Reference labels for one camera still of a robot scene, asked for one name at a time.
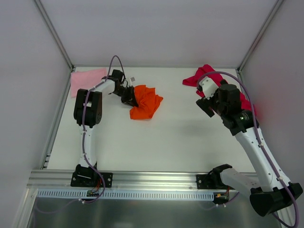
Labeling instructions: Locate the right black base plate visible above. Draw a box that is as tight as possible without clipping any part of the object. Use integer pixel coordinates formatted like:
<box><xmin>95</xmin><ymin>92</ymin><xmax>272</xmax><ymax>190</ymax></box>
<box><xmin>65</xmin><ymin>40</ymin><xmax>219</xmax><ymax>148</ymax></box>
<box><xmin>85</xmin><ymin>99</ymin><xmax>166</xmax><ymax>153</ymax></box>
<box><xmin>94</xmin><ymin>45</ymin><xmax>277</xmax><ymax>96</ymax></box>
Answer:
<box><xmin>196</xmin><ymin>171</ymin><xmax>228</xmax><ymax>190</ymax></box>

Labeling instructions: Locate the aluminium frame post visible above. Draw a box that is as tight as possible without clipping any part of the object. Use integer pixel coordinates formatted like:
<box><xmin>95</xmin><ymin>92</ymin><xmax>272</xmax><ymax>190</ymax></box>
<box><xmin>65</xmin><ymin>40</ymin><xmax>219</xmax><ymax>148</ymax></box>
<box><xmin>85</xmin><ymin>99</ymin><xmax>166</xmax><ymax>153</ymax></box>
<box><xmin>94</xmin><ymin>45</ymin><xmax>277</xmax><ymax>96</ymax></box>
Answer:
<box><xmin>237</xmin><ymin>0</ymin><xmax>285</xmax><ymax>71</ymax></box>
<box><xmin>33</xmin><ymin>0</ymin><xmax>74</xmax><ymax>71</ymax></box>

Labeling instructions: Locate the white slotted cable duct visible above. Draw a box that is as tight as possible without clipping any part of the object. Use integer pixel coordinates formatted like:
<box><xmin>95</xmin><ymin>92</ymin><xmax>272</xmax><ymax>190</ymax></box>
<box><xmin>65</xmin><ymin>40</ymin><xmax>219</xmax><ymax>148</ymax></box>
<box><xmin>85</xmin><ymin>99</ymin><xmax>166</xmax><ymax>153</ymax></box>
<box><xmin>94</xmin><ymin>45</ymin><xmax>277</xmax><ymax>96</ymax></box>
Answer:
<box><xmin>37</xmin><ymin>189</ymin><xmax>214</xmax><ymax>201</ymax></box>

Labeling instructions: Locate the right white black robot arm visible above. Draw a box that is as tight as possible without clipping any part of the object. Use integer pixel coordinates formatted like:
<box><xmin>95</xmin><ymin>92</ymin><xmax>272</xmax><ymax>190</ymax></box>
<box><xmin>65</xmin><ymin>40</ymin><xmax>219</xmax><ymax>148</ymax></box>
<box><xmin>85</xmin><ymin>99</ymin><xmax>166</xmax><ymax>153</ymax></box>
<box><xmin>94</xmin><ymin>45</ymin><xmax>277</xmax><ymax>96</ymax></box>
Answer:
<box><xmin>196</xmin><ymin>77</ymin><xmax>303</xmax><ymax>217</ymax></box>

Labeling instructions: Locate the folded pink t shirt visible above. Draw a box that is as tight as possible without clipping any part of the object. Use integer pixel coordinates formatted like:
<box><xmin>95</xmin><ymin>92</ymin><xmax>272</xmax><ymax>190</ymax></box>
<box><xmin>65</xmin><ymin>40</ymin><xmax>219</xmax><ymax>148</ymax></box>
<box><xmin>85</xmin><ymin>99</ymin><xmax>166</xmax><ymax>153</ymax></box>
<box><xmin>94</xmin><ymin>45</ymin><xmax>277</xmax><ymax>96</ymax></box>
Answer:
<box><xmin>70</xmin><ymin>68</ymin><xmax>107</xmax><ymax>98</ymax></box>

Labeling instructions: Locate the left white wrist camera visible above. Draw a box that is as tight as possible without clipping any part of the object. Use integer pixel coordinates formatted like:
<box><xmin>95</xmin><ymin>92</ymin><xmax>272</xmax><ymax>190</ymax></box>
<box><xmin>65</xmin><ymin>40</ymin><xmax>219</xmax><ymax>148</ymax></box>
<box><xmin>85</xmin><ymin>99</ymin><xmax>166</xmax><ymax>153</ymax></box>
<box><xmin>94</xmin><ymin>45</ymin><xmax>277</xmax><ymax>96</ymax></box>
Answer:
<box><xmin>126</xmin><ymin>77</ymin><xmax>135</xmax><ymax>87</ymax></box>

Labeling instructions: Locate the orange t shirt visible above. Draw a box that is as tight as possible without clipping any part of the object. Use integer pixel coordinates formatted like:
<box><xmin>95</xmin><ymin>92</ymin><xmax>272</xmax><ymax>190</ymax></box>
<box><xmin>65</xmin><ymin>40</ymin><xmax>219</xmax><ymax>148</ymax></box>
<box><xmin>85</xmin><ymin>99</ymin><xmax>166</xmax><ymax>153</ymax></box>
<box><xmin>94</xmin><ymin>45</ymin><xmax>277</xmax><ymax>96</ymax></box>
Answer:
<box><xmin>130</xmin><ymin>85</ymin><xmax>163</xmax><ymax>120</ymax></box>

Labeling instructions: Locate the front aluminium rail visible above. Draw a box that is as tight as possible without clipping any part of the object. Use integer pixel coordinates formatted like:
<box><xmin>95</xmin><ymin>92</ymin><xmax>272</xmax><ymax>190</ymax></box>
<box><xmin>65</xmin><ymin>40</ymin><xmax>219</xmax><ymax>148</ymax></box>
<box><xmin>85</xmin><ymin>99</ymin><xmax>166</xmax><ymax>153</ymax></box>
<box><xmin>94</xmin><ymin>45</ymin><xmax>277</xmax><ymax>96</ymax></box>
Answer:
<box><xmin>26</xmin><ymin>169</ymin><xmax>259</xmax><ymax>192</ymax></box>

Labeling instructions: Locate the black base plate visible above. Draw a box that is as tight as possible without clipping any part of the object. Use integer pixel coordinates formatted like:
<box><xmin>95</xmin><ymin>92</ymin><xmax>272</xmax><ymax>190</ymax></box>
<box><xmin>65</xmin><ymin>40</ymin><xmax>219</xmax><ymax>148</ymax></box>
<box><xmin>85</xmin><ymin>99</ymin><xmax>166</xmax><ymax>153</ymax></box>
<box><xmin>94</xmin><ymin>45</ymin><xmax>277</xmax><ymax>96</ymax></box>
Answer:
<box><xmin>70</xmin><ymin>164</ymin><xmax>113</xmax><ymax>188</ymax></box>
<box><xmin>196</xmin><ymin>171</ymin><xmax>228</xmax><ymax>190</ymax></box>

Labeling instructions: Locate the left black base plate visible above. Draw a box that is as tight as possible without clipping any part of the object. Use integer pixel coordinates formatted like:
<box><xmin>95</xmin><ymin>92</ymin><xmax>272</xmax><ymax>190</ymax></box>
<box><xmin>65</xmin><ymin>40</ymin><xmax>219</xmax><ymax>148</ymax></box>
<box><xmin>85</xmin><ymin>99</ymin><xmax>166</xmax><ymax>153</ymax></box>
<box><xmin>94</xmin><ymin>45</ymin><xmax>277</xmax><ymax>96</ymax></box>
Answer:
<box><xmin>70</xmin><ymin>164</ymin><xmax>113</xmax><ymax>188</ymax></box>

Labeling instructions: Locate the right aluminium frame post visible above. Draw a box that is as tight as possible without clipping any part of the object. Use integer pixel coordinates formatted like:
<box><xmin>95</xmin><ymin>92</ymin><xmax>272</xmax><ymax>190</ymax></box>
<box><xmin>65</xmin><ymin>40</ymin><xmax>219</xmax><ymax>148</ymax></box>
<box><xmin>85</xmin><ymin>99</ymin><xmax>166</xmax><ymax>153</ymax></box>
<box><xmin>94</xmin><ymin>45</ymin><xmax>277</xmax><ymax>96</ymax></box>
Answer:
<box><xmin>237</xmin><ymin>0</ymin><xmax>285</xmax><ymax>71</ymax></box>

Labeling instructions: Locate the magenta t shirt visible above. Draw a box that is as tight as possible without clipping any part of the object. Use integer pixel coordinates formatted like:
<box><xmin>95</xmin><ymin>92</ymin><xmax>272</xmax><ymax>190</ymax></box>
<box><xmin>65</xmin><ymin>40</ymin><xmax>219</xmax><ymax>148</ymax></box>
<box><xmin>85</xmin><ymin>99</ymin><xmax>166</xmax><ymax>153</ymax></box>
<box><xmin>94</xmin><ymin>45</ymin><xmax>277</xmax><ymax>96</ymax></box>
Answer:
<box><xmin>182</xmin><ymin>64</ymin><xmax>252</xmax><ymax>111</ymax></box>

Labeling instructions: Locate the left aluminium frame post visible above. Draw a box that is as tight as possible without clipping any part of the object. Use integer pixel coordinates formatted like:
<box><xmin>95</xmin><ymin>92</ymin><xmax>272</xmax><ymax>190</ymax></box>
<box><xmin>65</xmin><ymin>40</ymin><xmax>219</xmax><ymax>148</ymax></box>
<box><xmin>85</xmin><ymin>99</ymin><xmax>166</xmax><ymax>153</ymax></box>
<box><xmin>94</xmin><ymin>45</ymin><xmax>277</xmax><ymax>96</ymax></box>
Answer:
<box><xmin>33</xmin><ymin>0</ymin><xmax>74</xmax><ymax>71</ymax></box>

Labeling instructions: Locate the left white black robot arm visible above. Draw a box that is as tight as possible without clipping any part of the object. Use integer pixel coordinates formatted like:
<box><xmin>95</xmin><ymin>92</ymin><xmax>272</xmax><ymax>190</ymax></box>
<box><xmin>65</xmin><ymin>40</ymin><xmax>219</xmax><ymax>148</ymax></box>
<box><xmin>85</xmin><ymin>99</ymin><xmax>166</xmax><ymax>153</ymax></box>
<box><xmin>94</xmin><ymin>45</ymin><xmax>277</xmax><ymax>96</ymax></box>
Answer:
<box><xmin>74</xmin><ymin>70</ymin><xmax>138</xmax><ymax>187</ymax></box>

